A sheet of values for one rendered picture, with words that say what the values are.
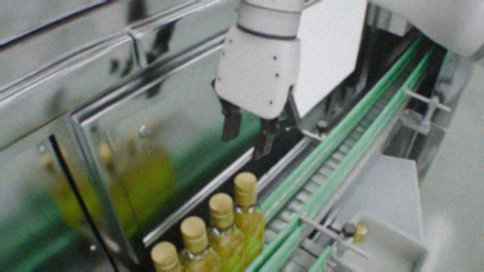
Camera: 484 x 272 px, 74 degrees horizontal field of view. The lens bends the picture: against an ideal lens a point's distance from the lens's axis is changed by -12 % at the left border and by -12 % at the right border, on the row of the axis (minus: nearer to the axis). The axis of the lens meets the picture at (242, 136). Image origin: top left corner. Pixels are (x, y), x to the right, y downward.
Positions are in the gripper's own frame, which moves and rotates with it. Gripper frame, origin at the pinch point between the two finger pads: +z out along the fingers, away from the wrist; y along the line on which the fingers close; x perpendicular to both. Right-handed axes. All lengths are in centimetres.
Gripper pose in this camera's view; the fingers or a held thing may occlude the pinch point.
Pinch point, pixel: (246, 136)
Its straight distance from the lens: 50.7
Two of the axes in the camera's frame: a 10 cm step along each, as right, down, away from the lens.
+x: 6.2, -3.0, 7.3
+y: 7.7, 4.2, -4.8
